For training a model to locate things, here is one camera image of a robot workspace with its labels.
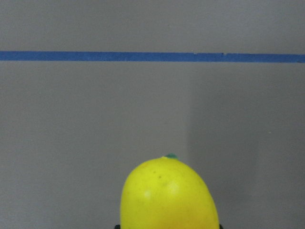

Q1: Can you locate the yellow mango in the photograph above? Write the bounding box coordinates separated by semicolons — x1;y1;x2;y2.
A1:
120;154;221;229

